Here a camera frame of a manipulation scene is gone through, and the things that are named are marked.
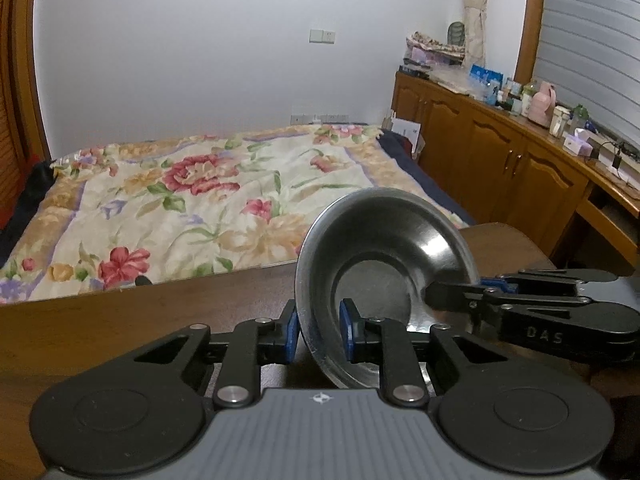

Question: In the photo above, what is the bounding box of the pink jug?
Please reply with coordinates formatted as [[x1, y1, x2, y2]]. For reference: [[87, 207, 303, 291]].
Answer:
[[527, 81, 556, 129]]

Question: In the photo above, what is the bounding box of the small steel bowl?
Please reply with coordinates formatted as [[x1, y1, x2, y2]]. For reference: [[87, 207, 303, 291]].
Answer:
[[294, 188, 480, 388]]

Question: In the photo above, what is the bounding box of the green fan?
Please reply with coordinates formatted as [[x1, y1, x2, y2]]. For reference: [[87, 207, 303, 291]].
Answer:
[[447, 21, 465, 47]]

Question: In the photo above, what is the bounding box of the blue white box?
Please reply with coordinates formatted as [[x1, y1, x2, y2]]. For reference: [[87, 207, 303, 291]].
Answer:
[[469, 64, 503, 101]]

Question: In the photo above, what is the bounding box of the brown wooden headboard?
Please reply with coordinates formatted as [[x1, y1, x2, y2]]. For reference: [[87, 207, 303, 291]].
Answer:
[[1, 0, 50, 224]]

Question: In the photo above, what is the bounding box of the white wall switch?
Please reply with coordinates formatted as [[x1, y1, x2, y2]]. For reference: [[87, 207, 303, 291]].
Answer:
[[309, 29, 335, 44]]

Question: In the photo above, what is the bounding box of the white jar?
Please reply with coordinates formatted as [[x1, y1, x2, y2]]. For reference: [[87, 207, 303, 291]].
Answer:
[[549, 105, 572, 138]]

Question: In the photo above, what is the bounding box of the white paper bag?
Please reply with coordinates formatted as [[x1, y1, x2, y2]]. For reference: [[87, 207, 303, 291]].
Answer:
[[390, 117, 422, 158]]

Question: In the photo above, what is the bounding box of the grey window blind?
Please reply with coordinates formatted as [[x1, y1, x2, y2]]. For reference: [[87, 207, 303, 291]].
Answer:
[[534, 0, 640, 145]]

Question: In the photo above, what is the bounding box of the green bottle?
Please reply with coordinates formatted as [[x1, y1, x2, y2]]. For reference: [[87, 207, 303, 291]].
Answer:
[[570, 104, 589, 131]]

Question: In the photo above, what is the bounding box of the black charger cable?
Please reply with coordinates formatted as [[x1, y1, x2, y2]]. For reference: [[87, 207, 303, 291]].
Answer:
[[596, 140, 640, 174]]

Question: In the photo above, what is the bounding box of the floral bed quilt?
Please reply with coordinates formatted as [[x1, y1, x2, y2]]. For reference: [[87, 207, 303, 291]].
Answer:
[[1, 125, 472, 304]]

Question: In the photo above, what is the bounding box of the pink tissue box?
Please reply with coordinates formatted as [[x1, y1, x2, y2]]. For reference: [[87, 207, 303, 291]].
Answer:
[[563, 128, 601, 158]]

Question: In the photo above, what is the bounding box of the wooden sideboard cabinet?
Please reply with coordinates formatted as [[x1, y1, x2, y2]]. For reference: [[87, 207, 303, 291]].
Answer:
[[392, 73, 639, 273]]

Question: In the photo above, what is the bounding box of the wall socket strip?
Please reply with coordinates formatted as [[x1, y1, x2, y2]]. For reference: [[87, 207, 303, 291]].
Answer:
[[290, 114, 349, 126]]

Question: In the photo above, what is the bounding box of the folded cloth stack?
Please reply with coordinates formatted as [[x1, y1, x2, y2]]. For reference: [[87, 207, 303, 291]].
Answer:
[[405, 32, 465, 66]]

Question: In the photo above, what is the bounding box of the beige curtain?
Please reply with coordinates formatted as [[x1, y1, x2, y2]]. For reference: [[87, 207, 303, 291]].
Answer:
[[462, 0, 488, 67]]

